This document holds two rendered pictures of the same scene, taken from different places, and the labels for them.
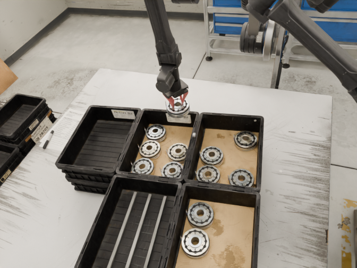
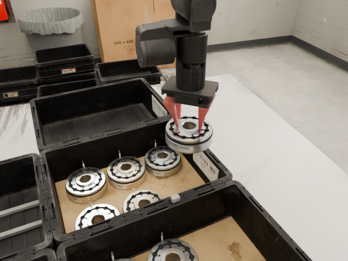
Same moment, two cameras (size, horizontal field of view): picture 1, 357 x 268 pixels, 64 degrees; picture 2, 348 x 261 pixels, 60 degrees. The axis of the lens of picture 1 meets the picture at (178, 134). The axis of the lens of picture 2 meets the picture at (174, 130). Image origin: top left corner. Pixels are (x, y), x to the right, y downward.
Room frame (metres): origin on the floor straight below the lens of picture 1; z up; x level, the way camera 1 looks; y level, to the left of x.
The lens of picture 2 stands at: (0.54, -0.37, 1.42)
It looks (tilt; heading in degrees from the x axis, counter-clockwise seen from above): 35 degrees down; 43
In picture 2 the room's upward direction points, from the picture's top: straight up
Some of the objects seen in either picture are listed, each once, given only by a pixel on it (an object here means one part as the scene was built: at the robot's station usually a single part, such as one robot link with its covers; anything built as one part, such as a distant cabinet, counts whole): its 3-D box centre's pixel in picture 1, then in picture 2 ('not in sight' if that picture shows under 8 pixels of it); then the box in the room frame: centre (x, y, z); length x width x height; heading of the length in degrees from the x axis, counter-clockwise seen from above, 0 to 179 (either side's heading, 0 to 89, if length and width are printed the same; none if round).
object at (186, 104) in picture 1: (177, 105); (189, 128); (0.95, -0.02, 1.04); 0.10 x 0.10 x 0.01
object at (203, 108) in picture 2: (178, 95); (194, 109); (0.95, -0.03, 1.09); 0.07 x 0.07 x 0.09; 24
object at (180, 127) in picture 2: (177, 104); (189, 126); (0.95, -0.02, 1.05); 0.05 x 0.05 x 0.01
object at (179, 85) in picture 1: (173, 83); (190, 76); (0.95, -0.02, 1.17); 0.10 x 0.07 x 0.07; 114
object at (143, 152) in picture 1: (149, 148); (126, 169); (0.89, 0.15, 0.86); 0.10 x 0.10 x 0.01
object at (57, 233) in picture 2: (160, 142); (132, 167); (0.87, 0.09, 0.92); 0.40 x 0.30 x 0.02; 159
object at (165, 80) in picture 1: (167, 71); (171, 30); (0.91, 0.00, 1.26); 0.11 x 0.09 x 0.12; 152
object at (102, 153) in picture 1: (104, 143); (103, 123); (0.98, 0.37, 0.87); 0.40 x 0.30 x 0.11; 159
